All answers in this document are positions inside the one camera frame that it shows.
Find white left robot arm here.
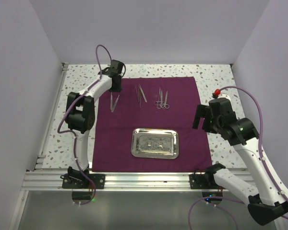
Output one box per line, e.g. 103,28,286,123
64,60,126,188

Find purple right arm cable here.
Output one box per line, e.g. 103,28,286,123
188,86,288,230

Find stainless steel instrument tray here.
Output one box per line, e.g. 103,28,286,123
131,128,179,160

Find steel surgical scissors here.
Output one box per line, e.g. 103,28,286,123
154,88,165,109

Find pointed steel tweezers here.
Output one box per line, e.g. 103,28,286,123
138,85,143,108

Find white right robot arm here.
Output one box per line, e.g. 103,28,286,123
190,98,288,226

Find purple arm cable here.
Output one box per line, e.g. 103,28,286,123
57,44,112,206
188,86,288,230

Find steel forceps with ring handles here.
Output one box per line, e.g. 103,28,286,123
161,91,170,109

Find purple surgical cloth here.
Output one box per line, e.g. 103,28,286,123
92,77,212,173

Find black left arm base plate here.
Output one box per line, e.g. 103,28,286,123
60,167,106,189

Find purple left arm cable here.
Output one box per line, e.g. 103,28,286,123
57,44,112,206

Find aluminium table edge rail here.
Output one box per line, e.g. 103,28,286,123
21,170,272,192

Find steel scalpel handle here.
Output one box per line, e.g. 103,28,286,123
139,84,147,102

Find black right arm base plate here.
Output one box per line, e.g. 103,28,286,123
189,170,220,190

